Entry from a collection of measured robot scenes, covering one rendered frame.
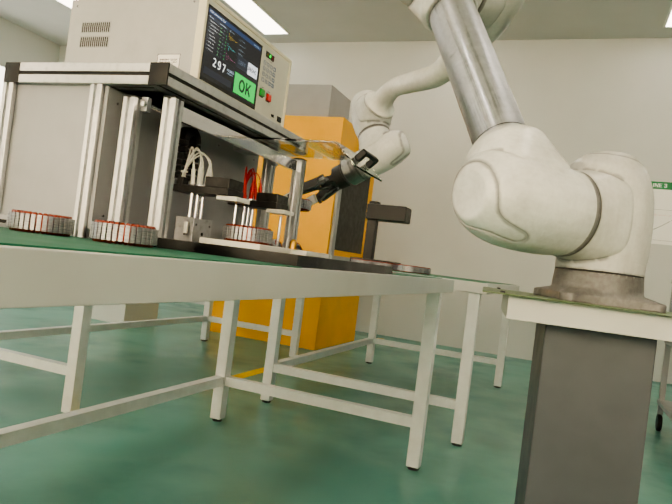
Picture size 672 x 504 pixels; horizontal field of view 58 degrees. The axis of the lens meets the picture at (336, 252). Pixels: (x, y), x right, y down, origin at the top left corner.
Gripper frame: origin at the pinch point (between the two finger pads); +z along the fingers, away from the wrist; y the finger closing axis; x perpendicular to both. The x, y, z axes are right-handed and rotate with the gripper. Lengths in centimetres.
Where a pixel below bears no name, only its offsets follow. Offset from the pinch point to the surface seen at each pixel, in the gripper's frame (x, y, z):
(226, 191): 13, 60, -13
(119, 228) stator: 26, 95, -13
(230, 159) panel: -9.5, 29.4, 0.5
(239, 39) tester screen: -25, 50, -25
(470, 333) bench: 56, -106, -10
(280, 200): 10.5, 33.8, -12.1
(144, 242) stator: 28, 92, -14
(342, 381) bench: 55, -101, 57
